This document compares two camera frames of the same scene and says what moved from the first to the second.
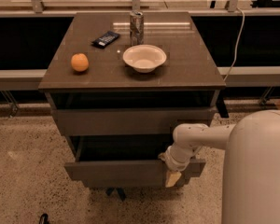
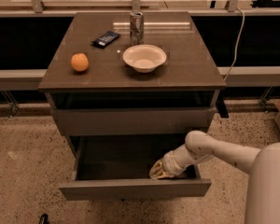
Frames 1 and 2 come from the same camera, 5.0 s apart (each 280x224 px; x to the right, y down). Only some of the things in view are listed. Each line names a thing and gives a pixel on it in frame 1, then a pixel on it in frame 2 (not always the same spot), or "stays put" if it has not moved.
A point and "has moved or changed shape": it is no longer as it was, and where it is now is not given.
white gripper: (170, 161) to (169, 164)
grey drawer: (129, 158) has moved or changed shape
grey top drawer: (126, 120) stays put
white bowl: (144, 58) stays put
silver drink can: (136, 28) stays put
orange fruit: (79, 62) stays put
